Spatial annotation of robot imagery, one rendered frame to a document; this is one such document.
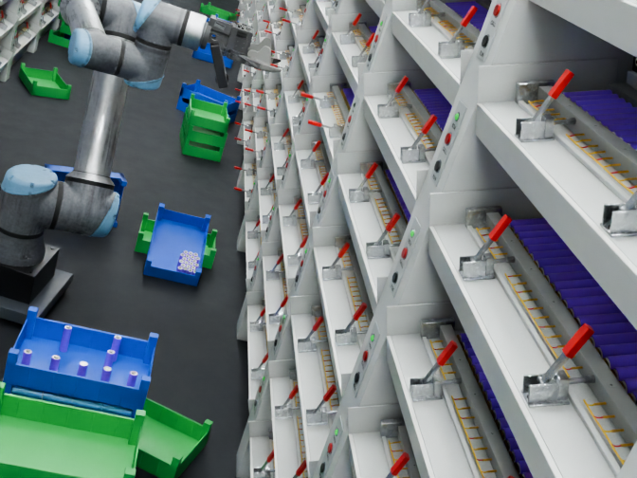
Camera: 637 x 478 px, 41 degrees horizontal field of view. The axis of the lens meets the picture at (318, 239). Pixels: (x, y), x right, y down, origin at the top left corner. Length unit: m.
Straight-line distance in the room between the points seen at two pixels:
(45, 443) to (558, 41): 1.22
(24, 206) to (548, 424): 2.03
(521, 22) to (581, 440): 0.57
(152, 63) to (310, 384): 0.91
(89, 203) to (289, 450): 1.10
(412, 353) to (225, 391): 1.45
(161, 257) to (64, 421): 1.47
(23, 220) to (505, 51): 1.80
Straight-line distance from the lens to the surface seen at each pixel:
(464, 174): 1.22
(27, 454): 1.78
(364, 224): 1.67
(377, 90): 1.88
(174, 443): 2.40
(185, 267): 3.13
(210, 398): 2.61
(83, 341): 2.10
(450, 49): 1.44
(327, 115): 2.37
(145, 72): 2.21
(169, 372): 2.67
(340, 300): 1.77
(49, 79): 5.11
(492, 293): 1.06
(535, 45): 1.19
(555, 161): 0.97
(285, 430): 2.00
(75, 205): 2.66
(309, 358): 1.91
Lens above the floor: 1.47
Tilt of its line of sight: 22 degrees down
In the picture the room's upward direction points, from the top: 19 degrees clockwise
